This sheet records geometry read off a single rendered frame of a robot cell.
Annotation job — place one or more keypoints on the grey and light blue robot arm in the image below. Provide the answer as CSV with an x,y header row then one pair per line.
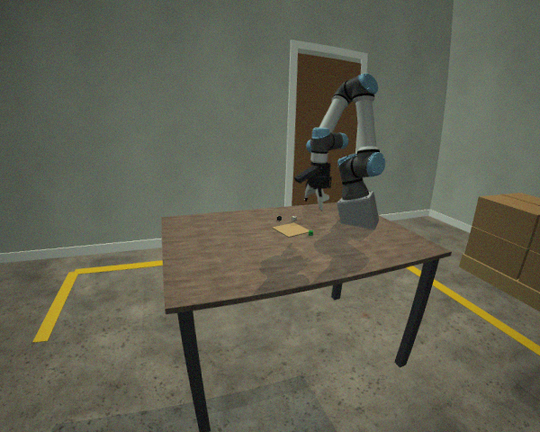
x,y
368,161

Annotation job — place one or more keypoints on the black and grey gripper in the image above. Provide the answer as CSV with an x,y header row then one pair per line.
x,y
318,181

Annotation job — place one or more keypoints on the tan mat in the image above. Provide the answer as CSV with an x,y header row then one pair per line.
x,y
291,229

